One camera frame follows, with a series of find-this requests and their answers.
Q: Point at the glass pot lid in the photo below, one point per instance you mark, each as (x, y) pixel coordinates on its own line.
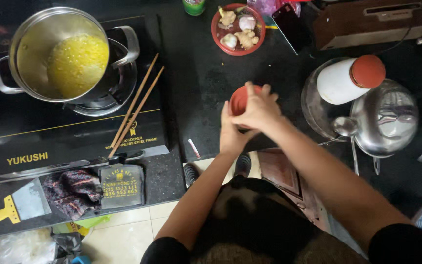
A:
(317, 113)

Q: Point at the red plastic basket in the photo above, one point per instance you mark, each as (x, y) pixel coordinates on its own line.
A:
(218, 46)

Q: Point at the white bottle with red cap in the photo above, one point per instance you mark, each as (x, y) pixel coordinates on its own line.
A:
(337, 86)

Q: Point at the small red white wrapper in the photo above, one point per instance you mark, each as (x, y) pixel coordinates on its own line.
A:
(193, 148)

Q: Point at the person's left hand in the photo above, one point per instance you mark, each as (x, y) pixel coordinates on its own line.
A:
(231, 141)

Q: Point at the green and yellow bag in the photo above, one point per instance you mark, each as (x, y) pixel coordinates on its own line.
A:
(88, 222)

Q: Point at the black plastic bag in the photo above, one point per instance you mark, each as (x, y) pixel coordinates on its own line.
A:
(66, 245)

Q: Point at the large ginger piece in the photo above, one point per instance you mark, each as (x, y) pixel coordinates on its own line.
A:
(245, 39)

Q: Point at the red plastic cup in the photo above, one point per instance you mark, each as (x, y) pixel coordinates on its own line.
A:
(238, 101)

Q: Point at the person's left shoe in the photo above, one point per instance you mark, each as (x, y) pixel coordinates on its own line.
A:
(191, 174)

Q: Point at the person's dark clothing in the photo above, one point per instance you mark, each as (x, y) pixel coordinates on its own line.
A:
(258, 223)

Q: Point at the steel kettle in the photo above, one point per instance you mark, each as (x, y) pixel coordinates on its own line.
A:
(387, 121)

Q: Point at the black phone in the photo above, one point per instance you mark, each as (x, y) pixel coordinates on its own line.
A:
(291, 27)

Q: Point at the black gas stove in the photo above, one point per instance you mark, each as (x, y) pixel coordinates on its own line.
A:
(49, 132)

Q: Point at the brown box appliance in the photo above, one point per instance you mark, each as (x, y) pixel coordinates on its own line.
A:
(372, 29)

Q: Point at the person's right shoe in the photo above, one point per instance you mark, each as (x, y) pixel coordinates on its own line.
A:
(243, 165)

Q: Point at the small ginger piece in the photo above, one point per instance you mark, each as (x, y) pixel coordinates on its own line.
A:
(228, 16)

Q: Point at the blue plastic object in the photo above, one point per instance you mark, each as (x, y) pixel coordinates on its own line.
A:
(81, 260)

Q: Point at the person's right hand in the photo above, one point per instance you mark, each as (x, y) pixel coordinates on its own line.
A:
(264, 113)

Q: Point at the steel ladle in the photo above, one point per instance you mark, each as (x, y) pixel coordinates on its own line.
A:
(344, 126)

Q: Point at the person's left fingers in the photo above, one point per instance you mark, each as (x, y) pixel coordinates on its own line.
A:
(225, 113)

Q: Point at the white garlic bulb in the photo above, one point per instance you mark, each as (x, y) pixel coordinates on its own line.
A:
(247, 22)
(229, 41)

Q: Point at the brown cabinet door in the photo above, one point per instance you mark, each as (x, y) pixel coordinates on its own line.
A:
(278, 172)

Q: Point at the dark patterned cloth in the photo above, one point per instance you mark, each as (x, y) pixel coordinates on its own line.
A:
(71, 192)

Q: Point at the pink plastic bag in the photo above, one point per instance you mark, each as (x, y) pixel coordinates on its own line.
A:
(266, 5)

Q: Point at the white plastic bag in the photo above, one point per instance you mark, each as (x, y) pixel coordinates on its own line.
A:
(17, 247)

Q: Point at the steel pot with yellow soup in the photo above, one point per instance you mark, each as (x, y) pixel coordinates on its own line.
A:
(60, 55)

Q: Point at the grey pot holder yellow print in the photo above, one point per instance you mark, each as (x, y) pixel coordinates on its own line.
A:
(122, 187)

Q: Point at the brown wooden chopstick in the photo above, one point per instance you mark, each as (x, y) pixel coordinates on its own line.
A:
(136, 99)
(137, 110)

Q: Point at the person's shoe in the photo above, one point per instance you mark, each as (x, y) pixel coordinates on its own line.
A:
(191, 174)
(243, 165)

